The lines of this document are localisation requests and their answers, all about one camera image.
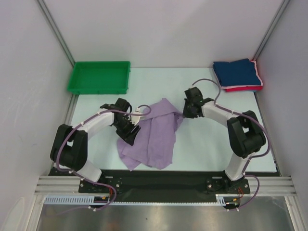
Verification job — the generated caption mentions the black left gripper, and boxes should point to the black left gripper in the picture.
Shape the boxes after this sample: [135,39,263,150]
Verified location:
[113,117,141,146]

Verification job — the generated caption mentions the purple t shirt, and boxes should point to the purple t shirt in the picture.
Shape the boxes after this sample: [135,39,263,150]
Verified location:
[116,98,183,171]

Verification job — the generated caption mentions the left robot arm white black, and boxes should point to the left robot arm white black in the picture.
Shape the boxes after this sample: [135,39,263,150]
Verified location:
[51,98,142,193]

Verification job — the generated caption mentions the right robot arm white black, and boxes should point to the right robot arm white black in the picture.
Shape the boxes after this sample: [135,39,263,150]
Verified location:
[183,87,266,193]

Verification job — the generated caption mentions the green plastic tray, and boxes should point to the green plastic tray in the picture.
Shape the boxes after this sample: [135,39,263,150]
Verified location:
[67,61,130,95]

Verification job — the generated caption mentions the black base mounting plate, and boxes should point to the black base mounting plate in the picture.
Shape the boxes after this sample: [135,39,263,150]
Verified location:
[48,168,281,203]

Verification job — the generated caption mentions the navy blue folded shirt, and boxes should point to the navy blue folded shirt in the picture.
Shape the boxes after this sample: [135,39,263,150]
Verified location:
[212,58,262,87]

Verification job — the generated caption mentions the red folded shirt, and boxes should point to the red folded shirt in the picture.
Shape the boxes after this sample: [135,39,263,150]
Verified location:
[224,60,264,92]

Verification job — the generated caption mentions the pink folded shirt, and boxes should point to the pink folded shirt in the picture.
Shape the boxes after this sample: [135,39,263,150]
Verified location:
[218,60,263,90]

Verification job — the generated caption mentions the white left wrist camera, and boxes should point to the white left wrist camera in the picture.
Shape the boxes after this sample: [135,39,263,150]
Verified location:
[131,108,145,125]

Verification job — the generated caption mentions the light blue cable duct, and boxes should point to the light blue cable duct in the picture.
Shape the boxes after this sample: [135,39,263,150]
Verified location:
[44,194,241,205]

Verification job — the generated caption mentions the aluminium frame front rail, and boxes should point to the aluminium frame front rail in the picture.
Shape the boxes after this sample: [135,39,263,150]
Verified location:
[34,176,297,196]

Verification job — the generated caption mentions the right aluminium corner post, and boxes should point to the right aluminium corner post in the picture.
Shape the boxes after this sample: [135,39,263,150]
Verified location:
[252,0,292,61]

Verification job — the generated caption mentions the aluminium corner post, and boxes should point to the aluminium corner post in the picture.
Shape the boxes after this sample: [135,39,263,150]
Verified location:
[36,0,75,67]
[252,0,292,61]

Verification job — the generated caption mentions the left aluminium corner post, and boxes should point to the left aluminium corner post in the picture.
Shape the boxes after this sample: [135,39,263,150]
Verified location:
[36,0,75,67]

